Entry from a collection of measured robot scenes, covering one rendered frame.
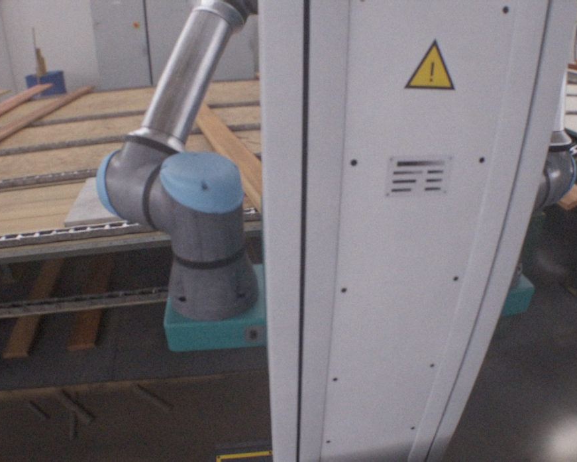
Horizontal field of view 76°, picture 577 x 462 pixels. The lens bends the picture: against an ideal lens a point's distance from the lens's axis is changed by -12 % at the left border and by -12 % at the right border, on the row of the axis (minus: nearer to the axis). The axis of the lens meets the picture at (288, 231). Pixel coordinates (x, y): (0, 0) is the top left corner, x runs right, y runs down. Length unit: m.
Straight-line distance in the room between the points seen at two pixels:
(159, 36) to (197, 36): 6.06
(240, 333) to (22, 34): 7.48
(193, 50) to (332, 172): 0.40
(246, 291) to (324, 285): 0.20
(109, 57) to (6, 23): 1.99
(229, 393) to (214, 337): 1.29
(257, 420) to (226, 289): 1.26
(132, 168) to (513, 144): 0.54
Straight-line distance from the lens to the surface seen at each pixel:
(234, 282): 0.65
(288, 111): 0.41
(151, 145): 0.69
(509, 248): 0.60
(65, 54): 7.71
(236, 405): 1.91
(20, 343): 2.53
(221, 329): 0.67
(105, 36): 6.93
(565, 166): 0.86
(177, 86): 0.73
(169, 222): 0.62
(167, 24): 6.81
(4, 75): 8.10
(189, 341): 0.69
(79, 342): 2.38
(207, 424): 1.87
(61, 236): 1.59
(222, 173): 0.59
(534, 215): 2.04
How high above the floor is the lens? 1.52
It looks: 29 degrees down
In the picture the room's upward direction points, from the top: straight up
